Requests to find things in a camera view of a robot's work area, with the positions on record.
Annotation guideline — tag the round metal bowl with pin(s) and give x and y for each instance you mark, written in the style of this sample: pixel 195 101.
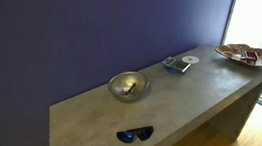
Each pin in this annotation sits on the round metal bowl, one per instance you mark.
pixel 127 83

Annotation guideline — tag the white circular disc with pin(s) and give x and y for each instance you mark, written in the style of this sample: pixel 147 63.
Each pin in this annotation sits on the white circular disc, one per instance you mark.
pixel 190 59

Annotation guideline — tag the small wooden piece in bowl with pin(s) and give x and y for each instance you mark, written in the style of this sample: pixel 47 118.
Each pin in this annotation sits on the small wooden piece in bowl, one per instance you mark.
pixel 129 88

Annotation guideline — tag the grey concrete-look cabinet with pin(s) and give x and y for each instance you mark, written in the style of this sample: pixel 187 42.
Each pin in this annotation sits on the grey concrete-look cabinet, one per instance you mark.
pixel 174 101

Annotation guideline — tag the small grey box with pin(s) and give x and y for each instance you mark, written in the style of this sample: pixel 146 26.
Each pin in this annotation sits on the small grey box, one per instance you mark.
pixel 177 64

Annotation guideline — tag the black sunglasses with blue lenses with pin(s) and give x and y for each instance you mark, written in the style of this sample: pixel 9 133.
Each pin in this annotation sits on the black sunglasses with blue lenses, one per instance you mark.
pixel 135 134

